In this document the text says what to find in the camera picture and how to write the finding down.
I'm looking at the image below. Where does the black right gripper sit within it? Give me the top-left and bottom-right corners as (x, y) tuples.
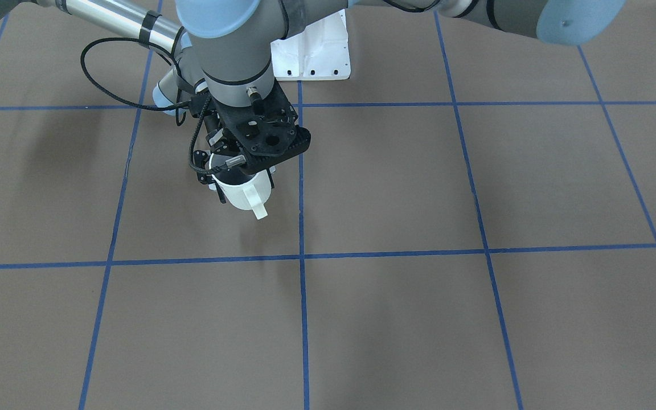
(190, 94), (297, 203)

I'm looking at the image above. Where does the white ribbed HOME mug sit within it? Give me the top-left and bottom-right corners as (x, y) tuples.
(208, 154), (272, 220)

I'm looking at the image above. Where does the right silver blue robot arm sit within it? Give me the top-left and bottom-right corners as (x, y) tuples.
(35, 1), (311, 203)

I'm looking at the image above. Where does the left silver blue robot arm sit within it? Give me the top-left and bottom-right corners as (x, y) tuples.
(341, 1), (626, 46)

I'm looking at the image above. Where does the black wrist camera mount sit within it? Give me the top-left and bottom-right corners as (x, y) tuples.
(210, 81), (311, 174)

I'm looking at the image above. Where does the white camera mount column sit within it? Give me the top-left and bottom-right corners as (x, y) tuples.
(271, 10), (351, 81)

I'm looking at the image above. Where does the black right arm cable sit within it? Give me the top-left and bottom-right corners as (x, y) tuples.
(80, 38), (249, 175)

